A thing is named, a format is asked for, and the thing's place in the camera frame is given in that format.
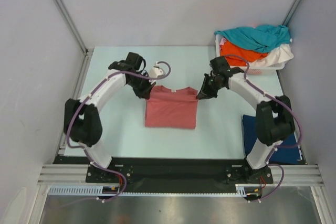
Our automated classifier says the pink polo shirt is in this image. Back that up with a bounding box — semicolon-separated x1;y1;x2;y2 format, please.
144;86;198;130

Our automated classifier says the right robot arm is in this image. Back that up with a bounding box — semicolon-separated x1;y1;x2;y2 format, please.
196;57;295;183

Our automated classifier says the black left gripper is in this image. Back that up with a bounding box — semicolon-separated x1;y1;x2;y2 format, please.
127;72;155;100

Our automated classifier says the white plastic laundry basket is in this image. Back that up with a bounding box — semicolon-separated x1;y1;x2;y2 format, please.
215;35;285;75

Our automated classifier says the aluminium frame rail front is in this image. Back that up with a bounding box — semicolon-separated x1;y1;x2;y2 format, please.
37;164;324;187

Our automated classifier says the orange t shirt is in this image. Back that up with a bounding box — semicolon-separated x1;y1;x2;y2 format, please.
219;41;268;67

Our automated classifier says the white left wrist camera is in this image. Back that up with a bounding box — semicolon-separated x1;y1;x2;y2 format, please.
148;61;165;81

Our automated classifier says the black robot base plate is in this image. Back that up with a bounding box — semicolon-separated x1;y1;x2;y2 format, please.
54;154;274;195

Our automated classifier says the white t shirt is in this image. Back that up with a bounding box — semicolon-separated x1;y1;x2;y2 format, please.
250;44;294;67

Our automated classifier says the folded navy blue shirt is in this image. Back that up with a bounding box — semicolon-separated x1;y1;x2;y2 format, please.
242;114;302;165

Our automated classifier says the teal t shirt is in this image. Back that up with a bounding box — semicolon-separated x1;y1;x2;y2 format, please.
214;25;291;54

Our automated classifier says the aluminium frame post left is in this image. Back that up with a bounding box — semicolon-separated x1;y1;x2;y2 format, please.
53;0;88;56

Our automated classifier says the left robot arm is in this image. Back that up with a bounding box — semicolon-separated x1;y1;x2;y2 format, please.
64;52;162;182

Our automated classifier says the white slotted cable duct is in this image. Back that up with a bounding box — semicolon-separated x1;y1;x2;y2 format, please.
48;184;261;198

